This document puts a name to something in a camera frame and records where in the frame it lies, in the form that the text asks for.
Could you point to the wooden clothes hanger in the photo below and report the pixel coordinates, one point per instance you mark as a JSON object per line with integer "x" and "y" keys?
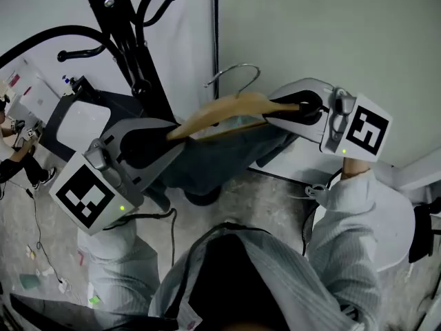
{"x": 234, "y": 107}

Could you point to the clear water jug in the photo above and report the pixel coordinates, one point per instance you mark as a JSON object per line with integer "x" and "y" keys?
{"x": 13, "y": 74}

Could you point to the white soap bottle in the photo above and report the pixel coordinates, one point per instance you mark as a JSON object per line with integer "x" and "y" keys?
{"x": 67, "y": 86}

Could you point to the teal cloth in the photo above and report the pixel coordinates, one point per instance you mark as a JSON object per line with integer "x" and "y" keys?
{"x": 30, "y": 281}

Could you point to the black metal coat rack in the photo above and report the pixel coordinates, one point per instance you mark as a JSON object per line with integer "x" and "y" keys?
{"x": 117, "y": 22}

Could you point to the black faucet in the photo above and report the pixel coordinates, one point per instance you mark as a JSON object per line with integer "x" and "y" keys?
{"x": 80, "y": 83}

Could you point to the black curved bar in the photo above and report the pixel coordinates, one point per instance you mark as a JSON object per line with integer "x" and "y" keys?
{"x": 69, "y": 314}

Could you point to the black office chair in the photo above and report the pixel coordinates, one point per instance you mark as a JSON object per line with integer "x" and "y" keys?
{"x": 422, "y": 233}

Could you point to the white power strip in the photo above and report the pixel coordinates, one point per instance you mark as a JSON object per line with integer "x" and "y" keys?
{"x": 63, "y": 285}

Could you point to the person's light ribbed top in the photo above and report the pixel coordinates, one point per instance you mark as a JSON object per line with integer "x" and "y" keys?
{"x": 293, "y": 281}

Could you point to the person's left forearm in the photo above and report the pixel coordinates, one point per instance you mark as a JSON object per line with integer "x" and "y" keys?
{"x": 117, "y": 264}

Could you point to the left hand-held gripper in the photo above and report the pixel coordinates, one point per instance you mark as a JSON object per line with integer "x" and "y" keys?
{"x": 86, "y": 195}

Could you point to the white floor scrap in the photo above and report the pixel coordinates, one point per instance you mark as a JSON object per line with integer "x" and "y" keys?
{"x": 48, "y": 272}

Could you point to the white water dispenser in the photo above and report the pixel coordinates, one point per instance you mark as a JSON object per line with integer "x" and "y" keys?
{"x": 38, "y": 95}

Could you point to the small white and yellow items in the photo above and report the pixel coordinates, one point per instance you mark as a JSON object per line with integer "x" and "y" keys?
{"x": 31, "y": 252}

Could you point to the white and green bathtub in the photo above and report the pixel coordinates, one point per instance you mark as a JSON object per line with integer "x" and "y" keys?
{"x": 396, "y": 226}

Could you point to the dark wooden vanity cabinet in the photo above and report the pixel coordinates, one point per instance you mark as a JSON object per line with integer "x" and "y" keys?
{"x": 119, "y": 105}

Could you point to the grey shirt garment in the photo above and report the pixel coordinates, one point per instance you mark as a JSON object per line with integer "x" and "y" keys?
{"x": 213, "y": 157}

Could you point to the person's right forearm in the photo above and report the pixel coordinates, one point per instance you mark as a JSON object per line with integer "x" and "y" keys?
{"x": 348, "y": 226}

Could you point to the green packet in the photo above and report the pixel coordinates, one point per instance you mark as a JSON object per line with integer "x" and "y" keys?
{"x": 94, "y": 299}

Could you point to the white sink basin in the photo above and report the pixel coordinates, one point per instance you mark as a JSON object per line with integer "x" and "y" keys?
{"x": 84, "y": 121}

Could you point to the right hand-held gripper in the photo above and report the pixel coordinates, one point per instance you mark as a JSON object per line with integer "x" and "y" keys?
{"x": 365, "y": 129}

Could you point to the white low ledge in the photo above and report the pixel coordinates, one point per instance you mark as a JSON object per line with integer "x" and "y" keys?
{"x": 293, "y": 171}

